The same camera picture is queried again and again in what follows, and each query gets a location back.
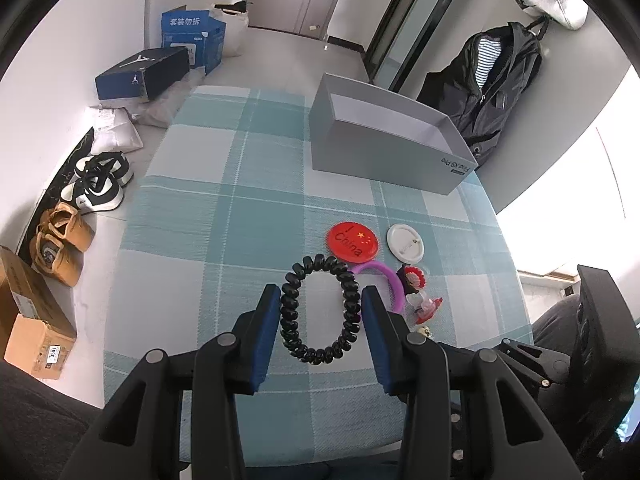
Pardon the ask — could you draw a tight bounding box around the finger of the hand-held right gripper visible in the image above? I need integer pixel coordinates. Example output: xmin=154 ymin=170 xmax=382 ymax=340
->
xmin=492 ymin=338 xmax=573 ymax=391
xmin=449 ymin=390 xmax=476 ymax=480

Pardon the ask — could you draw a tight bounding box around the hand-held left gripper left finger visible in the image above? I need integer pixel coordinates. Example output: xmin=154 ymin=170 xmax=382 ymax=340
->
xmin=62 ymin=284 xmax=283 ymax=480

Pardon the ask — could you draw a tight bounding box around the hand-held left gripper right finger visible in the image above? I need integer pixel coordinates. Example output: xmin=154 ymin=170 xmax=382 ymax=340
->
xmin=361 ymin=285 xmax=583 ymax=480

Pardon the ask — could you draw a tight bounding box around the black spiral hair tie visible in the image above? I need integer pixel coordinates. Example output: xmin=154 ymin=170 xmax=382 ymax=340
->
xmin=280 ymin=254 xmax=362 ymax=366

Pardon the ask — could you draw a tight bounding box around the red white doll figure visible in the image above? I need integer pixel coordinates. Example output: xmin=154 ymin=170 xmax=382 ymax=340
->
xmin=396 ymin=266 xmax=444 ymax=325

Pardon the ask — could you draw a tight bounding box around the red round badge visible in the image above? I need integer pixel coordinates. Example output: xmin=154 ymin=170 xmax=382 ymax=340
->
xmin=327 ymin=221 xmax=381 ymax=264

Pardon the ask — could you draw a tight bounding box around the white round badge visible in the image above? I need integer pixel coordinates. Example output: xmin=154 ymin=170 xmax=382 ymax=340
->
xmin=386 ymin=223 xmax=426 ymax=263

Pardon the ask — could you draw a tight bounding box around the grey cardboard box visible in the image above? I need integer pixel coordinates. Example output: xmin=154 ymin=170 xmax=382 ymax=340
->
xmin=307 ymin=72 xmax=478 ymax=196

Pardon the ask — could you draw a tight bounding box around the person's right leg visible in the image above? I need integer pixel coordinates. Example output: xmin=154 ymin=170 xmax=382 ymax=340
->
xmin=531 ymin=295 xmax=583 ymax=361

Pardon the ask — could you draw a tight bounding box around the person's leg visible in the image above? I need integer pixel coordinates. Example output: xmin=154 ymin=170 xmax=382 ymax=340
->
xmin=531 ymin=295 xmax=583 ymax=361
xmin=0 ymin=360 xmax=106 ymax=480

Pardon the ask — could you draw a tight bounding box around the teal checkered tablecloth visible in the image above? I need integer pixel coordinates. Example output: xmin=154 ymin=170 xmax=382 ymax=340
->
xmin=102 ymin=85 xmax=536 ymax=480

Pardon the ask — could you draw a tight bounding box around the black white sneaker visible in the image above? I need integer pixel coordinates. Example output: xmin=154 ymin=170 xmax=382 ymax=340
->
xmin=60 ymin=177 xmax=124 ymax=212
xmin=74 ymin=151 xmax=134 ymax=188

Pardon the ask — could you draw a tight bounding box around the tan shoe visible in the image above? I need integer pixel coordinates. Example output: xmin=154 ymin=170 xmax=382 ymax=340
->
xmin=30 ymin=232 xmax=83 ymax=287
xmin=37 ymin=203 xmax=96 ymax=253

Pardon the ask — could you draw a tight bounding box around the brown cardboard box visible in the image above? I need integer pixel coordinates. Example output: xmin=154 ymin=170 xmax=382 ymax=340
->
xmin=0 ymin=245 xmax=78 ymax=380

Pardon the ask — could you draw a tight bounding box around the small white plastic package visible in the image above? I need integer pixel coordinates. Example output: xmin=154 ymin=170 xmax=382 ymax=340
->
xmin=90 ymin=106 xmax=143 ymax=155

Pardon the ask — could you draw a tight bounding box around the person's left leg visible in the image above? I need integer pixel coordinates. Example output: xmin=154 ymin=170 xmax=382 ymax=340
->
xmin=0 ymin=360 xmax=106 ymax=480

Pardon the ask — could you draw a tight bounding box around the black jacket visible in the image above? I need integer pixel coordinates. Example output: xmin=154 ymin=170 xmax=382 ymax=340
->
xmin=416 ymin=22 xmax=543 ymax=168

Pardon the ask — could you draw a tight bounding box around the blue black shoe box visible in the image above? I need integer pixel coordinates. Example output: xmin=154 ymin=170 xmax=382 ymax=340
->
xmin=95 ymin=47 xmax=192 ymax=102

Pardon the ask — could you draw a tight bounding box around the striped shirt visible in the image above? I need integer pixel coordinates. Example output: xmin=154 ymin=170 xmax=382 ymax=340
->
xmin=472 ymin=34 xmax=503 ymax=88

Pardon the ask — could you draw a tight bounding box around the white bag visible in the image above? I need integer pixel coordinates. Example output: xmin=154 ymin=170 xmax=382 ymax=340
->
xmin=212 ymin=1 xmax=250 ymax=58

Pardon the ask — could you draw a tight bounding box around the blue cardboard carton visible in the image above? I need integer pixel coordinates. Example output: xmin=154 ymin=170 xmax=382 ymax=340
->
xmin=161 ymin=6 xmax=227 ymax=75

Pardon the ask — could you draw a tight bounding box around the purple bracelet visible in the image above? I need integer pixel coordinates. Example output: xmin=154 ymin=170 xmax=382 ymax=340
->
xmin=352 ymin=260 xmax=405 ymax=315

